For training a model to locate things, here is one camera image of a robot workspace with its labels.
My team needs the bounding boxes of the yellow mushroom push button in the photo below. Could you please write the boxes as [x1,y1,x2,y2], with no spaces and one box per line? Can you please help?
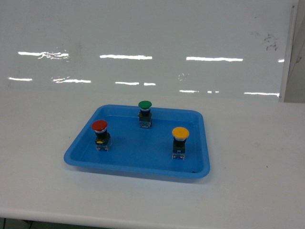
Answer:
[172,127,190,160]

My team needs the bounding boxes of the red mushroom push button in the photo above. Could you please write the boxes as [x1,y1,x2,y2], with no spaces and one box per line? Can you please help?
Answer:
[91,120,111,151]

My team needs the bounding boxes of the green mushroom push button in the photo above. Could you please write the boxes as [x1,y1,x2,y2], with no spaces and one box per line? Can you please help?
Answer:
[138,100,152,128]

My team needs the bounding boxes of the blue plastic tray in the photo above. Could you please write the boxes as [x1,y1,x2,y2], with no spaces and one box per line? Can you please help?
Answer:
[64,104,210,179]

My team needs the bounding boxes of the white partition panel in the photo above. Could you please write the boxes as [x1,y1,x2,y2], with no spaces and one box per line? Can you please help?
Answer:
[279,0,305,104]

